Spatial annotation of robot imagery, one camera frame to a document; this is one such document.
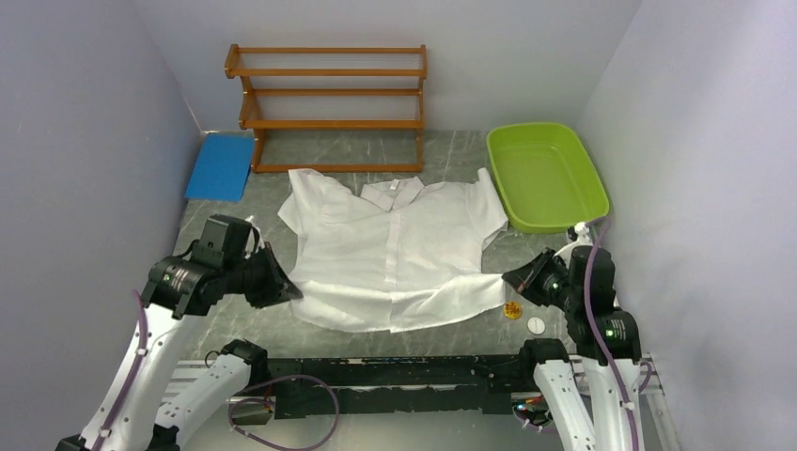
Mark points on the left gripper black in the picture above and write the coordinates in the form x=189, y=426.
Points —
x=278, y=287

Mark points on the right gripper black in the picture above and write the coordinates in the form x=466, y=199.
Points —
x=524, y=279

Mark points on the yellow brooch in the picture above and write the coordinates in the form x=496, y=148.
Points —
x=512, y=310

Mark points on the white round brooch backing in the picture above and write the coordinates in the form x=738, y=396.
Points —
x=536, y=326

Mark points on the white shirt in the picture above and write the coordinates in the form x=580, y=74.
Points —
x=398, y=256

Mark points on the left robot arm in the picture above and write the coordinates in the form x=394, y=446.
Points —
x=180, y=292

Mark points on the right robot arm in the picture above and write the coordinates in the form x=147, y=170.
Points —
x=607, y=342

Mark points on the green plastic basin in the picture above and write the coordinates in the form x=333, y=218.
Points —
x=545, y=177

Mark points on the blue board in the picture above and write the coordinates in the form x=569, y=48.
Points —
x=222, y=168

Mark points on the wooden shoe rack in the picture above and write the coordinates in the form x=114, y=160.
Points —
x=331, y=89

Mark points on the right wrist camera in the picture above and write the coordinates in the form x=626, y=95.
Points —
x=580, y=234

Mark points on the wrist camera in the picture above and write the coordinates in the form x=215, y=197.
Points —
x=223, y=242
x=580, y=234

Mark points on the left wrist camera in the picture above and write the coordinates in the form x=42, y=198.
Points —
x=223, y=242

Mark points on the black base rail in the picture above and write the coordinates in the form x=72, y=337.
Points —
x=490, y=384

